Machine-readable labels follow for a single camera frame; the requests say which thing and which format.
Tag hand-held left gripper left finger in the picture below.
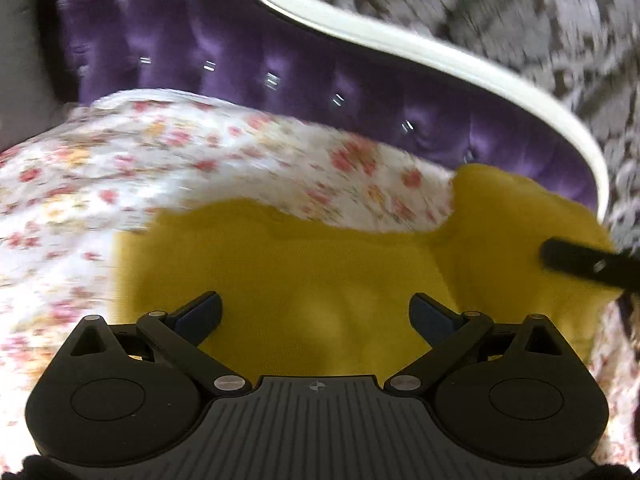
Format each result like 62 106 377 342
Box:
67 291 253 395

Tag floral bed sheet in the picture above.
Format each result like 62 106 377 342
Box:
0 89 640 466

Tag mustard yellow sweater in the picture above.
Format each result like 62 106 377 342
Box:
111 164 621 378

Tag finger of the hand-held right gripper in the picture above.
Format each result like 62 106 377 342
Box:
542 237 640 291

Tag grey damask curtain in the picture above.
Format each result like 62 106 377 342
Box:
260 0 640 256

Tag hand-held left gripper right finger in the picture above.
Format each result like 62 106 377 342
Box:
385 294 569 393

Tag grey cushion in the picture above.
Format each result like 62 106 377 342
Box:
0 0 76 153

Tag purple tufted sofa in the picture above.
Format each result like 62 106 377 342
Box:
50 0 611 226

